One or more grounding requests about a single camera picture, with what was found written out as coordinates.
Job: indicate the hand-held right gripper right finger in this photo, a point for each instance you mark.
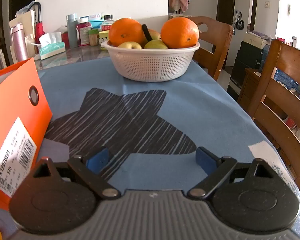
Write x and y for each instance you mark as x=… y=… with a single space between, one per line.
x=205 y=160

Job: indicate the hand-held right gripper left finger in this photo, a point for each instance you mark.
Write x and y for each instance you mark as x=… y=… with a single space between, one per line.
x=98 y=160

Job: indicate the orange cardboard box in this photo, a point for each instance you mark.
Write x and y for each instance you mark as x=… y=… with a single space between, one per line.
x=15 y=92

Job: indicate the white plastic basket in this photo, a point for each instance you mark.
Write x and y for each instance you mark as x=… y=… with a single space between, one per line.
x=150 y=65

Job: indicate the large orange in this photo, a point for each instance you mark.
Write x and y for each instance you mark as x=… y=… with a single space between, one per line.
x=125 y=31
x=180 y=32

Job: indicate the blue printed tablecloth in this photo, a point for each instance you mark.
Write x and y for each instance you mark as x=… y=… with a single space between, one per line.
x=190 y=105

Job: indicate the wooden side table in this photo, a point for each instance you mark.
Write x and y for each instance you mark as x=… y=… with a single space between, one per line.
x=250 y=85

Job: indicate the wooden slat-back chair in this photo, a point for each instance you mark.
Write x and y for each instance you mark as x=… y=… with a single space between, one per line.
x=285 y=97

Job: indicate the stack of black boxes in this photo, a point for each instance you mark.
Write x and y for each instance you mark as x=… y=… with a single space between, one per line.
x=247 y=62

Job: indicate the wooden chair with round cutout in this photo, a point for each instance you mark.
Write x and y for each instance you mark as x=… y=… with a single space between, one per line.
x=212 y=52

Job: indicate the yellow apple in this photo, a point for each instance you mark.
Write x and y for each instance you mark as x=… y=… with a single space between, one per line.
x=130 y=45

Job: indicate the green tissue box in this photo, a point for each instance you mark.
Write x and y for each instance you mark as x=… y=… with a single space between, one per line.
x=52 y=50

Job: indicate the green-lidded jar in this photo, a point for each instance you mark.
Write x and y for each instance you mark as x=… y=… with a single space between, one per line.
x=93 y=38

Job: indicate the yellow mug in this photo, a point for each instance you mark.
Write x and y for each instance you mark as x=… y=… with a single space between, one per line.
x=103 y=37

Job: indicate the green pear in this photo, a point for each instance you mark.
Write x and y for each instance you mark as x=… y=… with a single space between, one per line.
x=155 y=45

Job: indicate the red labelled jar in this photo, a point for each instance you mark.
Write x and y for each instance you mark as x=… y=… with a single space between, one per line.
x=83 y=35

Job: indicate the white storage box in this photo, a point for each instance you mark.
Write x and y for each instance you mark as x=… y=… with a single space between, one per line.
x=255 y=41

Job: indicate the grey tall bottle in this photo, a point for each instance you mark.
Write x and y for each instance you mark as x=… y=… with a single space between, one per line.
x=72 y=32

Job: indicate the yellow-green pear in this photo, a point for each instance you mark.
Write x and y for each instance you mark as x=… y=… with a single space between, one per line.
x=155 y=34

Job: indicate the black curved stem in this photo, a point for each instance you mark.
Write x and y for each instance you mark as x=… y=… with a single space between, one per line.
x=147 y=33

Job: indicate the blue plastic container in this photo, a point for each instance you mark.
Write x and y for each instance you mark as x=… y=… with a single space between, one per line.
x=96 y=23

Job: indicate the black-capped bottle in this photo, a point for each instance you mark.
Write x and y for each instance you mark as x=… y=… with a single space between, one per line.
x=107 y=23

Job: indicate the pink thermos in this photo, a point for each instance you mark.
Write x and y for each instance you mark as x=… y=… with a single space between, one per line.
x=19 y=45

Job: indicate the black hanging bag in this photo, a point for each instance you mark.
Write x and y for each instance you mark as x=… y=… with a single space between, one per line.
x=239 y=24

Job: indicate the red folded umbrella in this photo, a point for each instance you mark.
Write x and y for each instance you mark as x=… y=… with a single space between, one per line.
x=39 y=32

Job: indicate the beige paper bag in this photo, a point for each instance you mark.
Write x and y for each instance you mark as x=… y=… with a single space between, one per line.
x=27 y=22

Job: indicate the wall light switch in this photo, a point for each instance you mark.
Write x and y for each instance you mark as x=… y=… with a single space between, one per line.
x=267 y=4

